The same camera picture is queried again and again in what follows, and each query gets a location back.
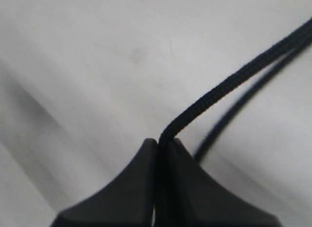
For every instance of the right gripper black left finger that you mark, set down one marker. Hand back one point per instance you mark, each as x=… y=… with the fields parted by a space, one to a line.
x=127 y=201

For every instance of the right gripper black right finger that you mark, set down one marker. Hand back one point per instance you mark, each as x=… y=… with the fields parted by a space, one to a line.
x=191 y=198

